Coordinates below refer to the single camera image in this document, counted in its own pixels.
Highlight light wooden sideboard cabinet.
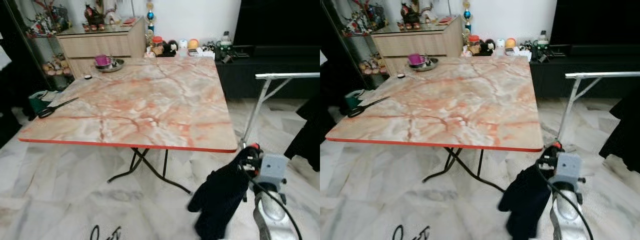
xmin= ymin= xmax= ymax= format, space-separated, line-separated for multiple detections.
xmin=371 ymin=15 xmax=463 ymax=76
xmin=56 ymin=17 xmax=146 ymax=78

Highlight dark green bin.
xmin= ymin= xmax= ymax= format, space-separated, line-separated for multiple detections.
xmin=28 ymin=90 xmax=61 ymax=118
xmin=345 ymin=89 xmax=368 ymax=113

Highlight black handled scissors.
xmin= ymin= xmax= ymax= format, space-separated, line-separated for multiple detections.
xmin=347 ymin=96 xmax=391 ymax=119
xmin=37 ymin=97 xmax=80 ymax=119

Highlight black glass display shelf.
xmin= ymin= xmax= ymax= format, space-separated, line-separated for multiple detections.
xmin=327 ymin=0 xmax=391 ymax=91
xmin=10 ymin=0 xmax=76 ymax=93

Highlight silver metal clothes rack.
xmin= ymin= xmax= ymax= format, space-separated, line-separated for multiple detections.
xmin=239 ymin=72 xmax=321 ymax=151
xmin=555 ymin=71 xmax=640 ymax=148

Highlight black flat screen television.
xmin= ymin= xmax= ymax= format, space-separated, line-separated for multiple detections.
xmin=549 ymin=0 xmax=640 ymax=47
xmin=233 ymin=0 xmax=321 ymax=48

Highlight round metal bowl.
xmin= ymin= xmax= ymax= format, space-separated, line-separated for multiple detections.
xmin=95 ymin=57 xmax=126 ymax=73
xmin=409 ymin=56 xmax=440 ymax=72

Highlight marble pattern folding table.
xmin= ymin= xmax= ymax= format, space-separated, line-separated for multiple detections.
xmin=18 ymin=56 xmax=239 ymax=196
xmin=325 ymin=56 xmax=545 ymax=194

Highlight blue and gold trophy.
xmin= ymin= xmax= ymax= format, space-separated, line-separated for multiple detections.
xmin=146 ymin=0 xmax=156 ymax=33
xmin=462 ymin=0 xmax=472 ymax=32

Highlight navy blue shirt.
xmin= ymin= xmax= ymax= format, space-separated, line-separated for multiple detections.
xmin=497 ymin=162 xmax=551 ymax=240
xmin=187 ymin=150 xmax=251 ymax=240

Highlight dark figurine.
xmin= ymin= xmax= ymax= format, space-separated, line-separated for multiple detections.
xmin=84 ymin=4 xmax=106 ymax=31
xmin=400 ymin=2 xmax=422 ymax=28

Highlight black low TV console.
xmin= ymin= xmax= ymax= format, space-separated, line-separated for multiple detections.
xmin=215 ymin=47 xmax=321 ymax=101
xmin=530 ymin=47 xmax=640 ymax=98

